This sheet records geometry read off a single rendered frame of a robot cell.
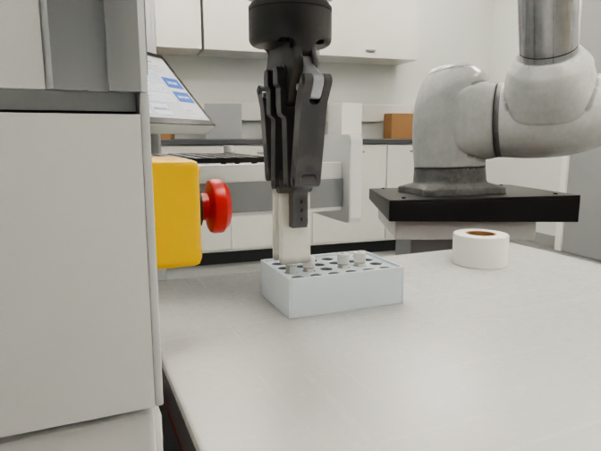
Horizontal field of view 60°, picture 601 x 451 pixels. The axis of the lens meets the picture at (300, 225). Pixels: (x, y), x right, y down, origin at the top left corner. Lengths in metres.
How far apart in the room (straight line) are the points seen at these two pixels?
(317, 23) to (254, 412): 0.31
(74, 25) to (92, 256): 0.09
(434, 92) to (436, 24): 4.12
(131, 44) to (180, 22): 3.85
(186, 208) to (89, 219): 0.12
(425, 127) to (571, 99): 0.28
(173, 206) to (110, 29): 0.14
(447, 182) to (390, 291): 0.63
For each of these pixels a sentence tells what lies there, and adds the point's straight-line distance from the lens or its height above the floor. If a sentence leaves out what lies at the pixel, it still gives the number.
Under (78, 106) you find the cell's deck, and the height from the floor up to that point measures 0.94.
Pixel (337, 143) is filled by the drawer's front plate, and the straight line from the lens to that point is 0.67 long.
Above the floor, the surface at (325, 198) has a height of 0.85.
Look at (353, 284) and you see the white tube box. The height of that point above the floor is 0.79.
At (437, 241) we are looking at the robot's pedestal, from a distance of 1.12.
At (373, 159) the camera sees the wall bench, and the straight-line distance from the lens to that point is 4.07.
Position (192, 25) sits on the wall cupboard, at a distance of 4.10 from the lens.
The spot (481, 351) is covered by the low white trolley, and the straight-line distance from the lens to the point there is 0.44.
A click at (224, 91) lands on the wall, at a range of 4.44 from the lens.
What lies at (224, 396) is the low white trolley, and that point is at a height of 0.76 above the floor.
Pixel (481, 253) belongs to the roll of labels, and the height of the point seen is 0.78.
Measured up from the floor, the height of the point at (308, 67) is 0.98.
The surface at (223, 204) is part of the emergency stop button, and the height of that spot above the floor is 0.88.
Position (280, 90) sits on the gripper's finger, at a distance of 0.47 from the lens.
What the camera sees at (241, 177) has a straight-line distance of 0.61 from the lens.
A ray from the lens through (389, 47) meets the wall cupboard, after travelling 4.57.
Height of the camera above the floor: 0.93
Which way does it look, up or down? 10 degrees down
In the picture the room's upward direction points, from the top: straight up
